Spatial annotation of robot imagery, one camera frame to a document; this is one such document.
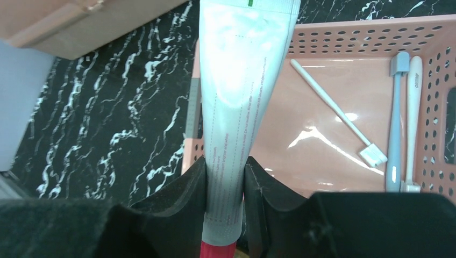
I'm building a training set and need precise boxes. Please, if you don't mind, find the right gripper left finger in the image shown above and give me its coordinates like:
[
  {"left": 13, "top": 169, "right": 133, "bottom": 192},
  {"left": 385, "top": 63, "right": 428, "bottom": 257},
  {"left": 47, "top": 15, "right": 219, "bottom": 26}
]
[{"left": 1, "top": 157, "right": 206, "bottom": 257}]

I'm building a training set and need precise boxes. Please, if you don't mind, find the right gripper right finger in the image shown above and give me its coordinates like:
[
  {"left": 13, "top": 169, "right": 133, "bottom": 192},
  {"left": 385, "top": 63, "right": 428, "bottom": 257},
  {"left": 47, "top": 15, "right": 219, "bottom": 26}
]
[{"left": 244, "top": 157, "right": 455, "bottom": 257}]

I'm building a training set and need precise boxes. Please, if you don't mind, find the pink perforated plastic basket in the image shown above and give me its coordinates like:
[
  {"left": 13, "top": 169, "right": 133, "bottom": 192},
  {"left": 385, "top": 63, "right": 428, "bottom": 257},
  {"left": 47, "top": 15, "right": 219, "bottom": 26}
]
[{"left": 182, "top": 15, "right": 455, "bottom": 201}]

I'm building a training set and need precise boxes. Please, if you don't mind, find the white toothbrush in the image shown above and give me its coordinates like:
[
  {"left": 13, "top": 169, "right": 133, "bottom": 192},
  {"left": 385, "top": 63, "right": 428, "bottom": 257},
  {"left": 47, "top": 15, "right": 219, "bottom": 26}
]
[{"left": 290, "top": 59, "right": 388, "bottom": 168}]

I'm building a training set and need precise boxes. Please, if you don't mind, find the grey toothbrush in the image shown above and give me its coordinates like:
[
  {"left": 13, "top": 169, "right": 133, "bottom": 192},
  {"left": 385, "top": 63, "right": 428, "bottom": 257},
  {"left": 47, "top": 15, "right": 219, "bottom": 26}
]
[
  {"left": 385, "top": 52, "right": 410, "bottom": 192},
  {"left": 401, "top": 56, "right": 423, "bottom": 192}
]

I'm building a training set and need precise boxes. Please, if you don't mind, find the pink plastic storage box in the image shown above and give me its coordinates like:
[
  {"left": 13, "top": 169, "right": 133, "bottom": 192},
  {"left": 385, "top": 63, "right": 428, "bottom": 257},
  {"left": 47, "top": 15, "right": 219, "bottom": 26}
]
[{"left": 1, "top": 0, "right": 184, "bottom": 60}]

